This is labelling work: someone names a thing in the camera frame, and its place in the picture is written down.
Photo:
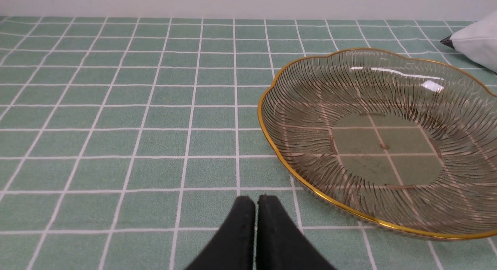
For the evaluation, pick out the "green checkered tablecloth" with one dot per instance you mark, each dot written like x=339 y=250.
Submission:
x=124 y=141

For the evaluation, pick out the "white cloth bag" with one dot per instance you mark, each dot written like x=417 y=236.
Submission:
x=477 y=41

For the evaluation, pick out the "amber glass plate gold rim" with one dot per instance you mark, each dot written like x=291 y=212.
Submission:
x=406 y=144

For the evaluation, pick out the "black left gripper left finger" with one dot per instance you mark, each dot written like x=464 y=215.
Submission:
x=232 y=247

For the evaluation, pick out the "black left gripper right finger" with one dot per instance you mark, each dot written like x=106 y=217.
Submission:
x=280 y=245

